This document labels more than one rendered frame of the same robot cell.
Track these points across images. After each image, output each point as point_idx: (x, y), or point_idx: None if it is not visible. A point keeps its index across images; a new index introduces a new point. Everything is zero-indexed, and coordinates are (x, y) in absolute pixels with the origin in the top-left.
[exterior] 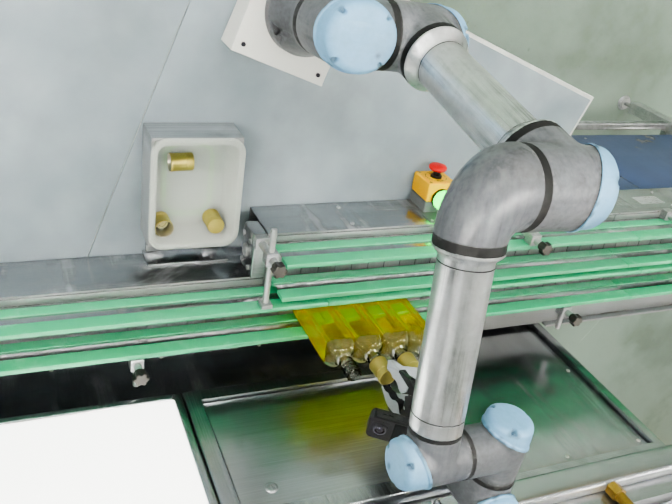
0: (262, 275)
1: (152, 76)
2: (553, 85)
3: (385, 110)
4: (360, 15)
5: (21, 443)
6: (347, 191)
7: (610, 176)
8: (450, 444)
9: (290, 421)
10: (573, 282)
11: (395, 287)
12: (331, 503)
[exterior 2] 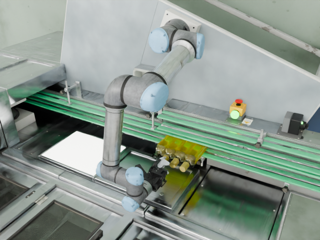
0: (161, 120)
1: (142, 50)
2: (304, 76)
3: (219, 74)
4: (155, 34)
5: (86, 140)
6: (207, 102)
7: (148, 92)
8: (105, 165)
9: (144, 166)
10: (308, 176)
11: (196, 138)
12: (122, 187)
